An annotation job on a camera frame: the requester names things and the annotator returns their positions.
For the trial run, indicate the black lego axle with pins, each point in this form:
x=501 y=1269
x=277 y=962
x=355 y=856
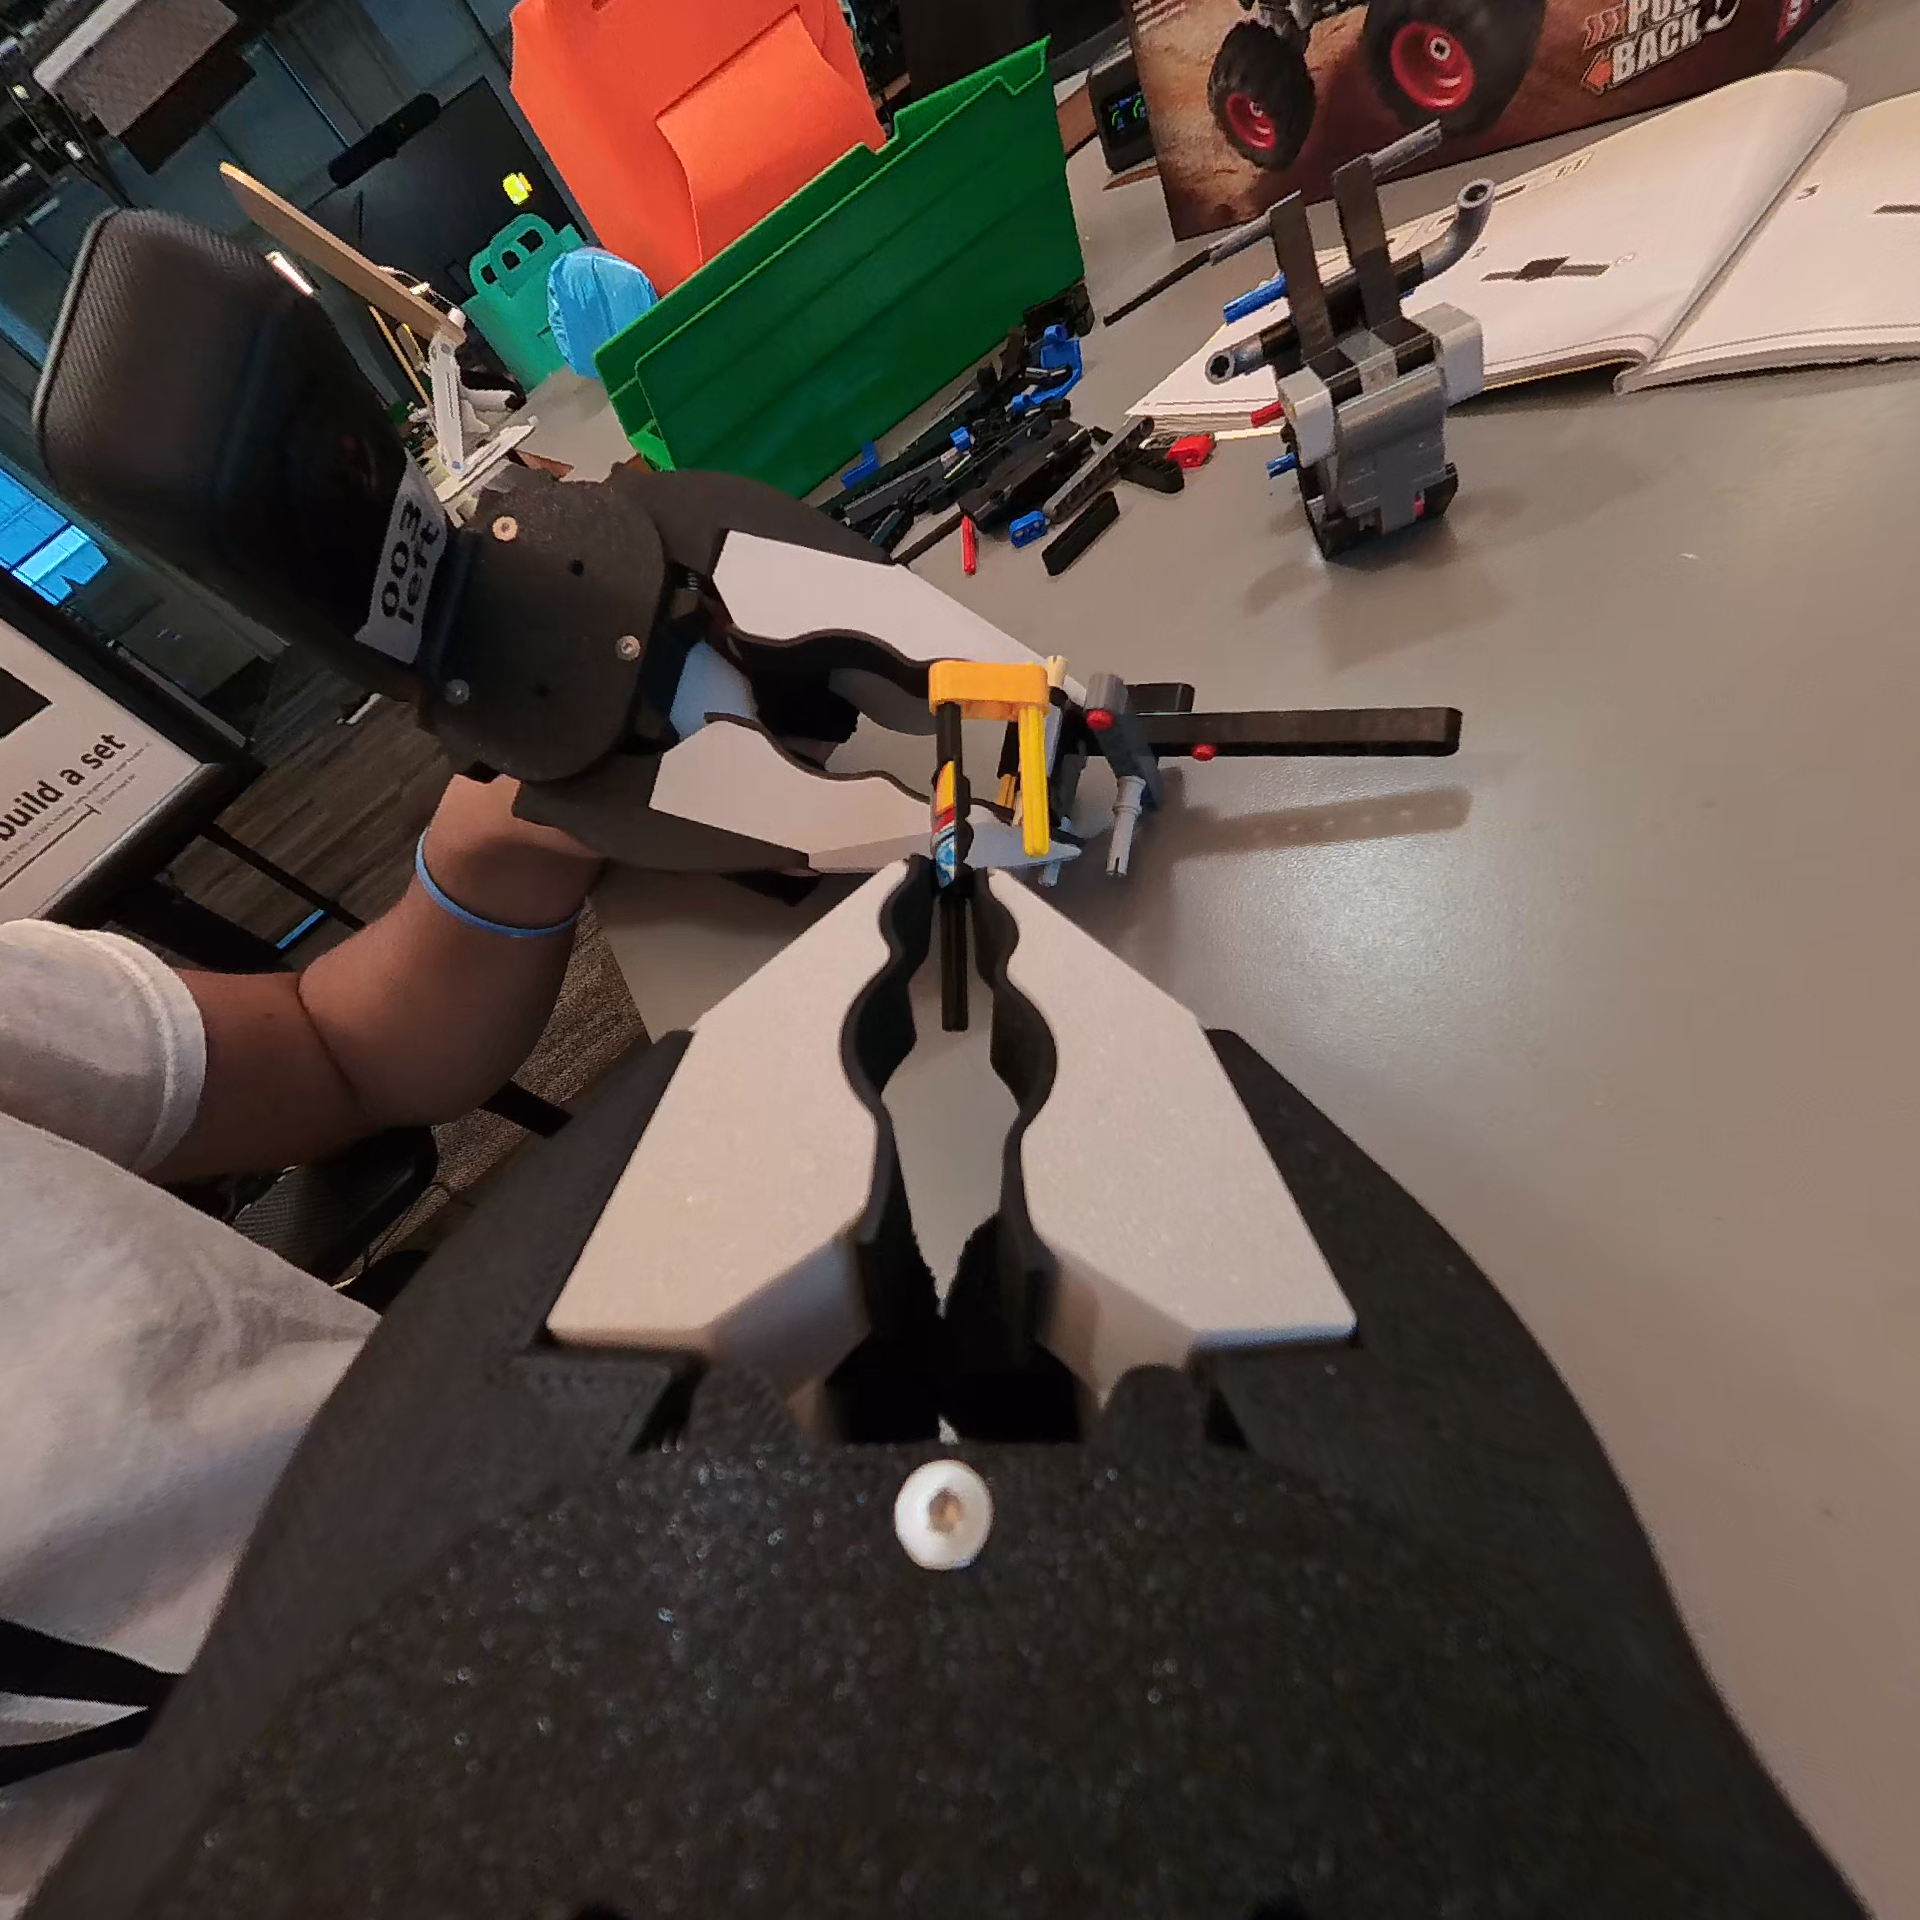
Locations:
x=956 y=974

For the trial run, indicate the black lego assembly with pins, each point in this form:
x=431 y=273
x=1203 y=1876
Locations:
x=1320 y=731

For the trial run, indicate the open instruction booklet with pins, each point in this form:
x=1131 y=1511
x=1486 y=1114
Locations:
x=1694 y=256

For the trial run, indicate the blue wristband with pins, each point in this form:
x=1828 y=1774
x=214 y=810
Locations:
x=511 y=931

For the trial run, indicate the green plastic caddy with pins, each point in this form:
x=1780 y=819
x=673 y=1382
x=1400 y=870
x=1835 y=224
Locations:
x=496 y=323

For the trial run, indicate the yellow lego axle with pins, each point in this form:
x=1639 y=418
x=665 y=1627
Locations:
x=1039 y=780

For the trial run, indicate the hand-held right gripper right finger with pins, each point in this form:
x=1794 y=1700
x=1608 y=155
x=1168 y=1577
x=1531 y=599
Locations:
x=1187 y=1185

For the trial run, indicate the white board stand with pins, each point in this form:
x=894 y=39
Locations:
x=446 y=404

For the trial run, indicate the lego set cardboard box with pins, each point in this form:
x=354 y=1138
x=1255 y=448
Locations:
x=1622 y=90

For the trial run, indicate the white standing sign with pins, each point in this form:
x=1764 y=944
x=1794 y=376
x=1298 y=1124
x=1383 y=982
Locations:
x=91 y=810

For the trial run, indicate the orange plastic storage bin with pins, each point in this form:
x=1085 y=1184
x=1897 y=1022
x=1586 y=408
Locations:
x=721 y=120

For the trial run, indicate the computer monitor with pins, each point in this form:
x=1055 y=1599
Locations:
x=45 y=540

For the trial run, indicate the pile of loose lego pieces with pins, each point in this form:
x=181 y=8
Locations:
x=1021 y=451

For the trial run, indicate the black digital timer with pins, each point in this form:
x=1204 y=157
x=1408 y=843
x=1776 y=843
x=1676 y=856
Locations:
x=1127 y=105

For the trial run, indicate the grey lego chassis model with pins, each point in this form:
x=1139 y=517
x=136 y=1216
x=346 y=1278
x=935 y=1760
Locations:
x=1379 y=436

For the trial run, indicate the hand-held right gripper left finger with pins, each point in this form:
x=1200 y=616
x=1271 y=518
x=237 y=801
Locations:
x=705 y=1185

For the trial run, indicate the green plastic storage bin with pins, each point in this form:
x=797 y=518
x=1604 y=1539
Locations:
x=841 y=328

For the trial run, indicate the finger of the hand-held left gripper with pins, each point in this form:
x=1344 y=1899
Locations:
x=841 y=599
x=764 y=804

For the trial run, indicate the wooden board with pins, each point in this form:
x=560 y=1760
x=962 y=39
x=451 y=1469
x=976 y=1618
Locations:
x=324 y=241

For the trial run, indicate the person's left forearm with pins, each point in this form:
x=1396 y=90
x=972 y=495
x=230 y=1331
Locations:
x=346 y=1035

